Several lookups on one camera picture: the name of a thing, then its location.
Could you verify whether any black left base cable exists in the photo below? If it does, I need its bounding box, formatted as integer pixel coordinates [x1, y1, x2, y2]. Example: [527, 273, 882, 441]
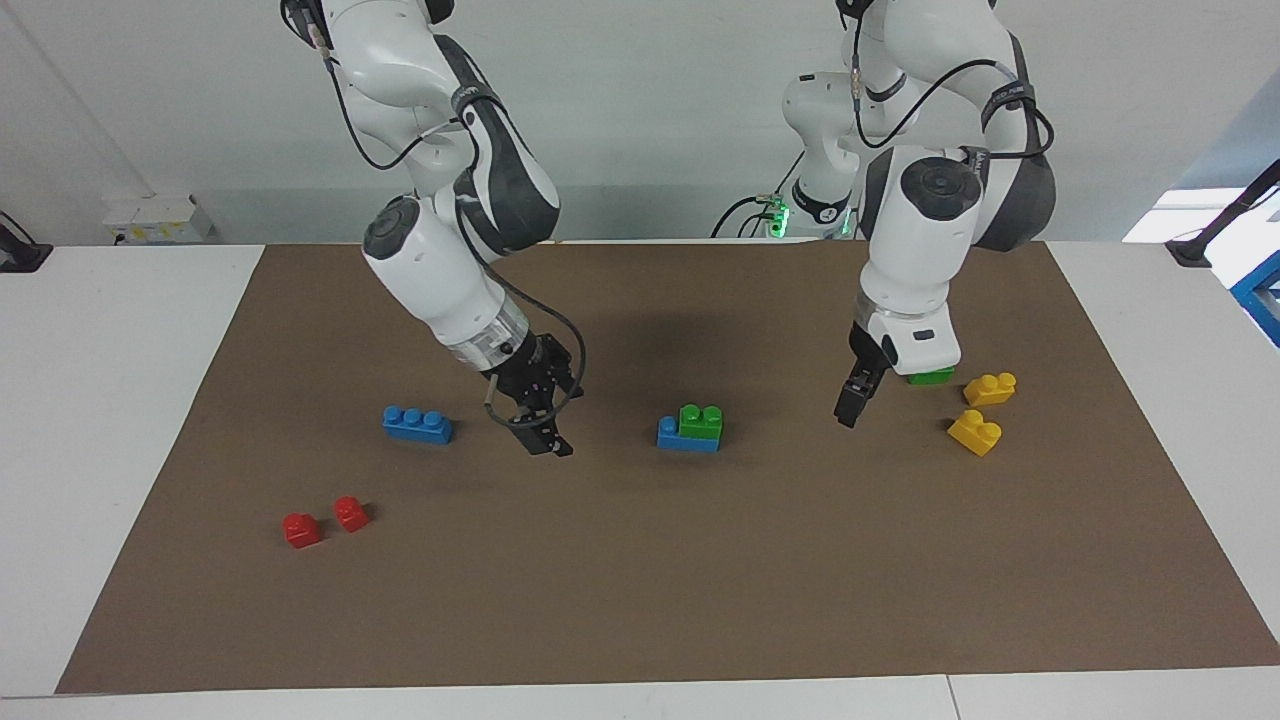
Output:
[711, 148, 807, 239]

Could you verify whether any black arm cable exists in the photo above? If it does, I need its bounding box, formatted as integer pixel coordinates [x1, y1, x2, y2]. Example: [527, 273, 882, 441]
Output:
[314, 25, 589, 413]
[849, 0, 1057, 163]

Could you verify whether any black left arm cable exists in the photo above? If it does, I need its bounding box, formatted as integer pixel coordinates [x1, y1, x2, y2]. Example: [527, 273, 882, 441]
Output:
[849, 0, 1057, 163]

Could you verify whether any yellow two-stud toy brick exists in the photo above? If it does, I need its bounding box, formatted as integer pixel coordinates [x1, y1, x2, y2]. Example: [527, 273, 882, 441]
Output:
[963, 372, 1018, 407]
[946, 409, 1003, 458]

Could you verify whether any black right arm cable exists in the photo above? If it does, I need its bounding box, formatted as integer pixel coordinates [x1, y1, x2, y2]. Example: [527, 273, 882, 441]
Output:
[314, 25, 589, 413]

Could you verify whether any brown table mat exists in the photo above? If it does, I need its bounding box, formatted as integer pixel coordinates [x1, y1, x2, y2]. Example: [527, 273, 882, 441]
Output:
[55, 238, 1280, 695]

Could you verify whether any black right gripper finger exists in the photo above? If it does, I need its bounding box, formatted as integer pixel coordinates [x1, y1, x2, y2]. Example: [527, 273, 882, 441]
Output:
[540, 404, 576, 460]
[507, 412, 550, 457]

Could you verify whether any black stand with clamp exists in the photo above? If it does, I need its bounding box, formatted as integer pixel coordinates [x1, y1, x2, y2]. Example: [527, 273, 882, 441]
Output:
[1165, 160, 1280, 269]

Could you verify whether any blue metal frame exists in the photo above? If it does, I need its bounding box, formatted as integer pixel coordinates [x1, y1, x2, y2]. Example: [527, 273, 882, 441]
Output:
[1229, 250, 1280, 349]

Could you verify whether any black table clamp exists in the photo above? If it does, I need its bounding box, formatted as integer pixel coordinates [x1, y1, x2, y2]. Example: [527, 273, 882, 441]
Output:
[0, 212, 53, 273]

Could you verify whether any blue three-stud toy brick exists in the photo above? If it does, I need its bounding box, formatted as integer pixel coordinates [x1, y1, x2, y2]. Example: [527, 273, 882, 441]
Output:
[657, 415, 721, 453]
[382, 405, 455, 445]

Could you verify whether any white box with yellow label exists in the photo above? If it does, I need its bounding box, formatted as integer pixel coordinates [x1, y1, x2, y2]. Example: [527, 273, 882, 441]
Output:
[103, 193, 215, 247]

